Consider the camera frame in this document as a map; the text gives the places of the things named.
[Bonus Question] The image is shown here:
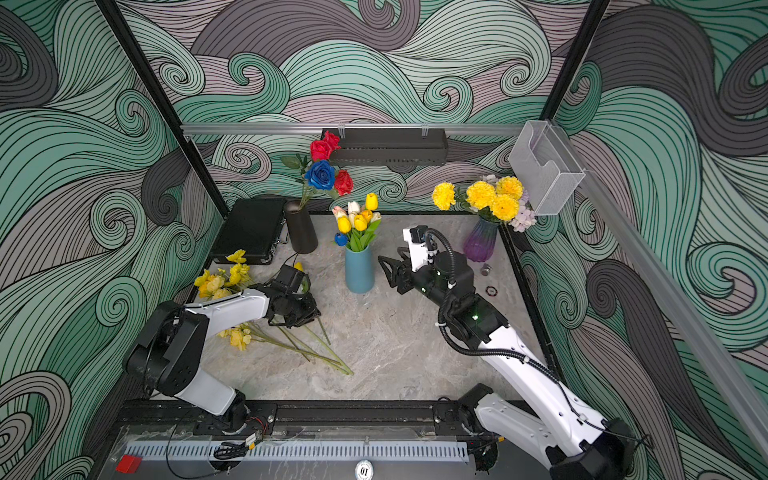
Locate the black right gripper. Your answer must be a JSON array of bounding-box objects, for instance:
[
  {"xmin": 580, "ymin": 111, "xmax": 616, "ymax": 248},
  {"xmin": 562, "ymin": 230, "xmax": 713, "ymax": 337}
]
[{"xmin": 381, "ymin": 246, "xmax": 455, "ymax": 316}]

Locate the teal ceramic vase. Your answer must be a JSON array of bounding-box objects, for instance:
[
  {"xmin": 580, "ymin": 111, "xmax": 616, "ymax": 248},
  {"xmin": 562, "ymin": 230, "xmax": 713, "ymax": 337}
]
[{"xmin": 345, "ymin": 246, "xmax": 375, "ymax": 294}]

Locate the single yellow tulip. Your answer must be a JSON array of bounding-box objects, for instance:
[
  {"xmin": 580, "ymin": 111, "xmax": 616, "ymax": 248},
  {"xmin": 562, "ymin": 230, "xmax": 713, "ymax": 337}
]
[{"xmin": 293, "ymin": 262, "xmax": 331, "ymax": 345}]

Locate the yellow ranunculus stem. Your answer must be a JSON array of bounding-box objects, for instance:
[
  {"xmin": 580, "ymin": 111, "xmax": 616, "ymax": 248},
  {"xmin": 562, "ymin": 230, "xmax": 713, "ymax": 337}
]
[{"xmin": 221, "ymin": 250, "xmax": 323, "ymax": 352}]

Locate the black cylindrical vase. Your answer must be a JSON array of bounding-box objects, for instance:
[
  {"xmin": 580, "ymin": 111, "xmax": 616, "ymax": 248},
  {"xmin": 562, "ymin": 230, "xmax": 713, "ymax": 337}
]
[{"xmin": 284, "ymin": 200, "xmax": 318, "ymax": 254}]

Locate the pale yellow blossom spray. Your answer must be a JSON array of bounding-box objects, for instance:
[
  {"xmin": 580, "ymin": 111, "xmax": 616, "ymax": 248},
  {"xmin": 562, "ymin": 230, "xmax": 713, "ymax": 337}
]
[{"xmin": 194, "ymin": 268, "xmax": 239, "ymax": 300}]

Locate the yellow sunflower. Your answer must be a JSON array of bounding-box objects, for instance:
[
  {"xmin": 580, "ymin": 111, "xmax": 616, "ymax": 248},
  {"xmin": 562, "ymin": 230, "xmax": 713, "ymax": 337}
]
[{"xmin": 277, "ymin": 327, "xmax": 311, "ymax": 363}]

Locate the yellow flower bunch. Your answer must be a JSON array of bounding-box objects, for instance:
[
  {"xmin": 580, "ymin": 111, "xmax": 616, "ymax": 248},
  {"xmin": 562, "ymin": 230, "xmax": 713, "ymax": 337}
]
[{"xmin": 216, "ymin": 321, "xmax": 354, "ymax": 376}]

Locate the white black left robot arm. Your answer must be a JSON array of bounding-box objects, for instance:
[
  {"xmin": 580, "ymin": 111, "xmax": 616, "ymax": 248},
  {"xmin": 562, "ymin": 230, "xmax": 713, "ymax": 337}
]
[{"xmin": 123, "ymin": 284, "xmax": 320, "ymax": 425}]

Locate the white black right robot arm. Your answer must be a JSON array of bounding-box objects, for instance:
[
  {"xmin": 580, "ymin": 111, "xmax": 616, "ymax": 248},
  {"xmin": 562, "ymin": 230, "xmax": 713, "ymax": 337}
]
[{"xmin": 378, "ymin": 252, "xmax": 636, "ymax": 479}]

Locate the purple glass vase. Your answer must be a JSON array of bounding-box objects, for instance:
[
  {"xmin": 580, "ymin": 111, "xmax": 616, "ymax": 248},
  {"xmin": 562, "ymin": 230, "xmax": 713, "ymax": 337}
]
[{"xmin": 463, "ymin": 218, "xmax": 498, "ymax": 262}]

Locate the yellow tulip bouquet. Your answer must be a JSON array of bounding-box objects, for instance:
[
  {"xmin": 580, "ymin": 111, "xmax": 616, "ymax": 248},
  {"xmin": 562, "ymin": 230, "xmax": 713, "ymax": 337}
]
[{"xmin": 332, "ymin": 193, "xmax": 381, "ymax": 253}]

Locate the black ribbed hard case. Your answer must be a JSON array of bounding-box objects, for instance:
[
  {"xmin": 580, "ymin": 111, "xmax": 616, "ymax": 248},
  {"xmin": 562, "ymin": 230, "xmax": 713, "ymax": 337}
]
[{"xmin": 209, "ymin": 198, "xmax": 286, "ymax": 265}]

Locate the blue rose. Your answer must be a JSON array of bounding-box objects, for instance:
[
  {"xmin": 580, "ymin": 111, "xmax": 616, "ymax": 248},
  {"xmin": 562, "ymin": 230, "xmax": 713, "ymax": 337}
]
[{"xmin": 304, "ymin": 160, "xmax": 336, "ymax": 191}]

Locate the red rose stem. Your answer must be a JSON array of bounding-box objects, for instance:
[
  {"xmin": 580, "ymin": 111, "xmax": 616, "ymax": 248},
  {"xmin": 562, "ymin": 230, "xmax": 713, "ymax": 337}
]
[{"xmin": 281, "ymin": 130, "xmax": 354, "ymax": 209}]

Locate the black hanging tray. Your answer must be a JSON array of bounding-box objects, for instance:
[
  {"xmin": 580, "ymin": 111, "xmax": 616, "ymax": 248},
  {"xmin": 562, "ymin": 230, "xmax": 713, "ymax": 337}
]
[{"xmin": 322, "ymin": 126, "xmax": 449, "ymax": 167}]

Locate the yellow carnation bouquet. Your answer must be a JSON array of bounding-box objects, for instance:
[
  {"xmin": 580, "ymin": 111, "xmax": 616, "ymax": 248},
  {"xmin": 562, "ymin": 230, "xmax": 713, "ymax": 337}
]
[{"xmin": 431, "ymin": 175, "xmax": 537, "ymax": 233}]

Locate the red small block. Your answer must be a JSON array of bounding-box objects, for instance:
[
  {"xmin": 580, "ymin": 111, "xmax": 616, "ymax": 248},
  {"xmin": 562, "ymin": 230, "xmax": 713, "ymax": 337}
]
[{"xmin": 115, "ymin": 455, "xmax": 142, "ymax": 474}]

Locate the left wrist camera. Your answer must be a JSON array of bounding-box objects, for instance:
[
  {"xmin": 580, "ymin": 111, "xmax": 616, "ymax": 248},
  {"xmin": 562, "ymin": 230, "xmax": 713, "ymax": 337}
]
[{"xmin": 275, "ymin": 264, "xmax": 306, "ymax": 294}]

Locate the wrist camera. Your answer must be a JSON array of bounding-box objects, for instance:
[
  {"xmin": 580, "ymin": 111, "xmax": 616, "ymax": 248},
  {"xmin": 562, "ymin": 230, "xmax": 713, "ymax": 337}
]
[
  {"xmin": 403, "ymin": 225, "xmax": 431, "ymax": 272},
  {"xmin": 275, "ymin": 264, "xmax": 306, "ymax": 294}
]

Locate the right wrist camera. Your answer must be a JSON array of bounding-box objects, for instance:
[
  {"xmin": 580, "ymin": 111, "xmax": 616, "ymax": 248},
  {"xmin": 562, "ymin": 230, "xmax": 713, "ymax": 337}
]
[{"xmin": 403, "ymin": 225, "xmax": 431, "ymax": 272}]

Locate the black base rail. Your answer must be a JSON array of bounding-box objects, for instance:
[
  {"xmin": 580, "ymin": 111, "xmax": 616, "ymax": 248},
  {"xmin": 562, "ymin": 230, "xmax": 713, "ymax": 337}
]
[{"xmin": 117, "ymin": 397, "xmax": 489, "ymax": 437}]

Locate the clear acrylic wall box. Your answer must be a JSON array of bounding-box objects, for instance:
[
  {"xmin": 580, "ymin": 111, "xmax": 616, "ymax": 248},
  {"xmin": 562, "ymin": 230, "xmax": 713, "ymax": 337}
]
[{"xmin": 508, "ymin": 120, "xmax": 585, "ymax": 216}]

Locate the white slotted cable duct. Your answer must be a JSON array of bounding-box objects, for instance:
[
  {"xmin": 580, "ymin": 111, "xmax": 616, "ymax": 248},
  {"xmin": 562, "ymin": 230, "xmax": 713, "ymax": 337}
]
[{"xmin": 124, "ymin": 441, "xmax": 469, "ymax": 463}]

